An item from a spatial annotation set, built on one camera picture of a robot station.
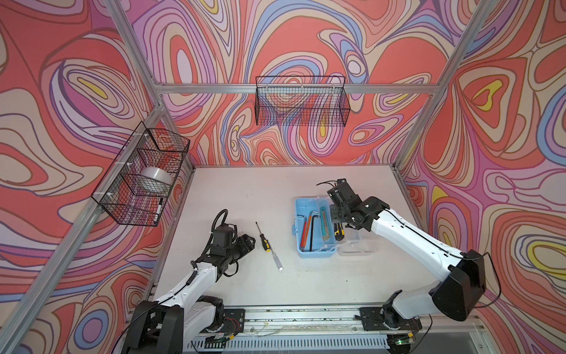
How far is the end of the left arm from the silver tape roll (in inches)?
12.0

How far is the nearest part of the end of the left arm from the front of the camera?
2.55ft

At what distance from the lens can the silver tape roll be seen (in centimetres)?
71
